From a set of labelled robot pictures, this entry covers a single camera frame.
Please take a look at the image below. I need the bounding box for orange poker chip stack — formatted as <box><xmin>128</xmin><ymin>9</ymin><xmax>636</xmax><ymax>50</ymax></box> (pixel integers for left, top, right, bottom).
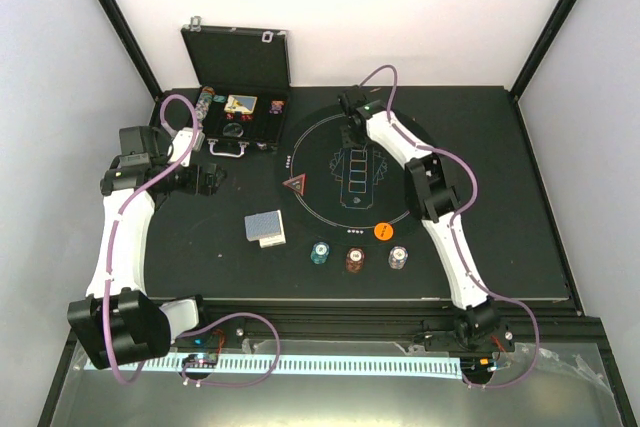
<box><xmin>345</xmin><ymin>248</ymin><xmax>365</xmax><ymax>273</ymax></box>

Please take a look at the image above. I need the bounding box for green poker chip stack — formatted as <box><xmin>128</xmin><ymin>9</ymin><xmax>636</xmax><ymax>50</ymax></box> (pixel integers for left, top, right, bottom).
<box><xmin>310</xmin><ymin>242</ymin><xmax>330</xmax><ymax>265</ymax></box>

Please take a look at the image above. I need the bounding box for blue playing card deck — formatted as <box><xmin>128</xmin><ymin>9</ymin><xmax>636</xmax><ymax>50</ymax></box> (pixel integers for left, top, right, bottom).
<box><xmin>244</xmin><ymin>210</ymin><xmax>283</xmax><ymax>242</ymax></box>

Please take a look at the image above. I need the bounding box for blue white poker chip stack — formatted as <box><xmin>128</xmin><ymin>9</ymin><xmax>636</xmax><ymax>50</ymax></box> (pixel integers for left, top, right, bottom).
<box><xmin>388</xmin><ymin>246</ymin><xmax>408</xmax><ymax>270</ymax></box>

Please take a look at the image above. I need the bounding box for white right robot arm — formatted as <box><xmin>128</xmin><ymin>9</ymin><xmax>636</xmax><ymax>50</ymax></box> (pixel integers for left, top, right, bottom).
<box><xmin>339</xmin><ymin>86</ymin><xmax>499</xmax><ymax>351</ymax></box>

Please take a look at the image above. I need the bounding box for white slotted cable duct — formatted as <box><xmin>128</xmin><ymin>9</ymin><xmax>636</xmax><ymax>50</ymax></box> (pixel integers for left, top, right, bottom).
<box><xmin>167</xmin><ymin>352</ymin><xmax>461</xmax><ymax>378</ymax></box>

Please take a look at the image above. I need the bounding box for chip row in case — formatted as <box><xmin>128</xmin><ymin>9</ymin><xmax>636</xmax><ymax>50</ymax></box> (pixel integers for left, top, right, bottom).
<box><xmin>195</xmin><ymin>86</ymin><xmax>215</xmax><ymax>126</ymax></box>

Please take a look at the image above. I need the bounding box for purple chip in case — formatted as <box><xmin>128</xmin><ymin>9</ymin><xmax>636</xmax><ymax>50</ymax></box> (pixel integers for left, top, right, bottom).
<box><xmin>269</xmin><ymin>101</ymin><xmax>285</xmax><ymax>115</ymax></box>

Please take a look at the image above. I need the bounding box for red triangle marker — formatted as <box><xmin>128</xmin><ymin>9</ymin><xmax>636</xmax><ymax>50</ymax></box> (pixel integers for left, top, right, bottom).
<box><xmin>282</xmin><ymin>173</ymin><xmax>306</xmax><ymax>196</ymax></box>

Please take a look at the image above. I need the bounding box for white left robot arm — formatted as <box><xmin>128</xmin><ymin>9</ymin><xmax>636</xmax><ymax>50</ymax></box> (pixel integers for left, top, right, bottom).
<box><xmin>67</xmin><ymin>126</ymin><xmax>226</xmax><ymax>370</ymax></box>

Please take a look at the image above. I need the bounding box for orange dealer button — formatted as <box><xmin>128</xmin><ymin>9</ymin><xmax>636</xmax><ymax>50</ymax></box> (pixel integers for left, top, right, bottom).
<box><xmin>373</xmin><ymin>222</ymin><xmax>395</xmax><ymax>242</ymax></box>

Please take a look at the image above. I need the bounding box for card pack in case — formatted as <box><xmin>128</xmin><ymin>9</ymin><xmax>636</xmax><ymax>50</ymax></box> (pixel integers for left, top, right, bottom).
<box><xmin>224</xmin><ymin>94</ymin><xmax>258</xmax><ymax>115</ymax></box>

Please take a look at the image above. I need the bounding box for black poker chip case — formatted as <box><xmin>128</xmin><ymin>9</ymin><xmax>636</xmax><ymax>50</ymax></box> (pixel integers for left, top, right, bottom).
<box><xmin>181</xmin><ymin>16</ymin><xmax>291</xmax><ymax>158</ymax></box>

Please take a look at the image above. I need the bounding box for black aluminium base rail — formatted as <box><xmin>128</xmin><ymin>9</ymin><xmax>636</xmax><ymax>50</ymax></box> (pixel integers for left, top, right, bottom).
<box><xmin>149</xmin><ymin>296</ymin><xmax>609</xmax><ymax>356</ymax></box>

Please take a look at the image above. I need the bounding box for white card box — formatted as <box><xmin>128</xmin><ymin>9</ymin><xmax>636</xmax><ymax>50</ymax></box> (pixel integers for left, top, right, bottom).
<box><xmin>259</xmin><ymin>233</ymin><xmax>286</xmax><ymax>248</ymax></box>

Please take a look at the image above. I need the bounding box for round black poker mat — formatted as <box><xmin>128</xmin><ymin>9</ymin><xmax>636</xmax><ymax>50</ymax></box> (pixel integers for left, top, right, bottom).
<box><xmin>275</xmin><ymin>105</ymin><xmax>422</xmax><ymax>245</ymax></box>

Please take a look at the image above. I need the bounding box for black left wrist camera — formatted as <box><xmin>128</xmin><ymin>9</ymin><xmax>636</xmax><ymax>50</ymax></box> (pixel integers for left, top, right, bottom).
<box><xmin>119</xmin><ymin>126</ymin><xmax>164</xmax><ymax>167</ymax></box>

